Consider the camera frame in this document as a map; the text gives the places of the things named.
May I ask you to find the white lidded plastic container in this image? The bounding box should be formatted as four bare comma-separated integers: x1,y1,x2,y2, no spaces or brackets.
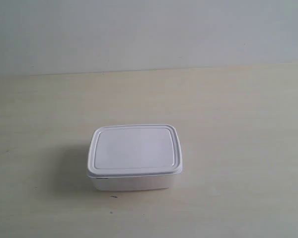
87,124,183,191

